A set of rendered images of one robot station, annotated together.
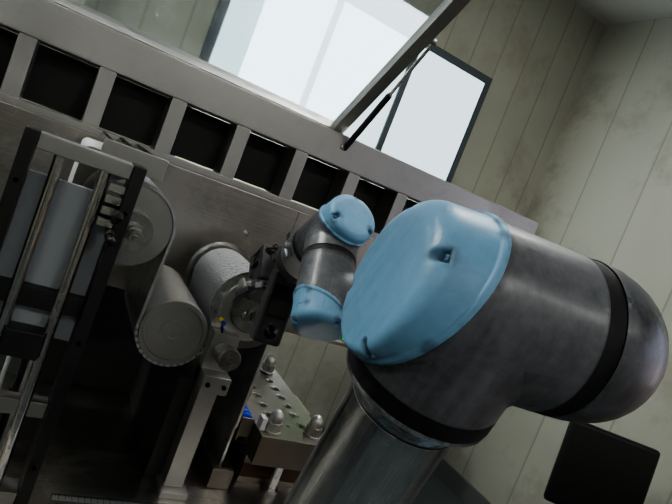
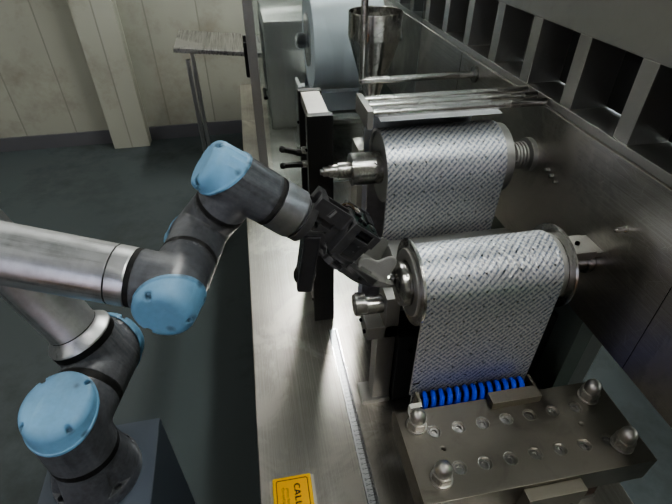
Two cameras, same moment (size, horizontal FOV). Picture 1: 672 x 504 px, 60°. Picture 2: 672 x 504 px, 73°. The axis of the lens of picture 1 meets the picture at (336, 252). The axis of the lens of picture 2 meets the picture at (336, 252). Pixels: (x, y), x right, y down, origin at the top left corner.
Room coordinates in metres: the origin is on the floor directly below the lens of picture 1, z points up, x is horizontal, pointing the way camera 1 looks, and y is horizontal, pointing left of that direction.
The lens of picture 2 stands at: (1.11, -0.48, 1.76)
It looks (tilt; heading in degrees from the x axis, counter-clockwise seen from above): 38 degrees down; 107
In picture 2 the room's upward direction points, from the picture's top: straight up
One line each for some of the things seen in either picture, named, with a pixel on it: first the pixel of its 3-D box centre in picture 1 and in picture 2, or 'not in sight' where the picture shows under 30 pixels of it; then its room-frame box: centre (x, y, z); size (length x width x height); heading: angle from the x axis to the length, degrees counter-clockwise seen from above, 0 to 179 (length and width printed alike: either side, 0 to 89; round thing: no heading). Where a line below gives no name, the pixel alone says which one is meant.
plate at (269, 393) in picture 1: (264, 408); (516, 444); (1.29, 0.02, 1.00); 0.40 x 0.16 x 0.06; 27
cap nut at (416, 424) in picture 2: (275, 420); (417, 418); (1.12, -0.01, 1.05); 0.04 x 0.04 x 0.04
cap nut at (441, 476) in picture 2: (315, 425); (443, 471); (1.17, -0.09, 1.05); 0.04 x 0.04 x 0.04
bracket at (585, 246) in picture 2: not in sight; (579, 246); (1.33, 0.24, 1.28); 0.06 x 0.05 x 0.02; 27
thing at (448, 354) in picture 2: (237, 359); (477, 353); (1.20, 0.11, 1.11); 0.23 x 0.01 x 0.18; 27
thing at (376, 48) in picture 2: not in sight; (369, 137); (0.84, 0.80, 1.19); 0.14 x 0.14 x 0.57
